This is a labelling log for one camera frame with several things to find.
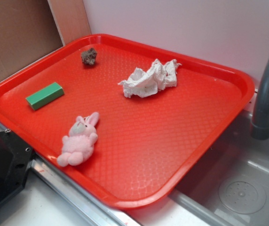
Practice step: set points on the brown cardboard sheet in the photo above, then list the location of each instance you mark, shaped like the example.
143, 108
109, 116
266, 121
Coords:
27, 33

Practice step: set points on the grey faucet spout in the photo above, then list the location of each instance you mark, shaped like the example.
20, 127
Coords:
266, 94

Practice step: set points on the crumpled white paper towel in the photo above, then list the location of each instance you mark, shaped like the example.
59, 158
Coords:
157, 78

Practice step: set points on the light wooden board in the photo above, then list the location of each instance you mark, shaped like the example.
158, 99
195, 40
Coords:
70, 18

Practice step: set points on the dark brown rock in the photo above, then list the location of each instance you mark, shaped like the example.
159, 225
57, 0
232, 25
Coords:
88, 57

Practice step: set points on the red plastic tray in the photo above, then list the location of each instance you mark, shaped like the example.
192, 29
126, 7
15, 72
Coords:
146, 145

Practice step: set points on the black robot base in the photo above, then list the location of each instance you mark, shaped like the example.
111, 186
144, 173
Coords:
15, 160

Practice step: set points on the pink plush bunny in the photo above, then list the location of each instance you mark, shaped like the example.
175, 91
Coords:
78, 146

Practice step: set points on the green rectangular block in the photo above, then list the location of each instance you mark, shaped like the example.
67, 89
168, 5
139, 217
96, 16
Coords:
44, 96

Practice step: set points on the grey toy sink basin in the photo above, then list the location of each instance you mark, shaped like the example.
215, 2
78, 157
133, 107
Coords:
229, 185

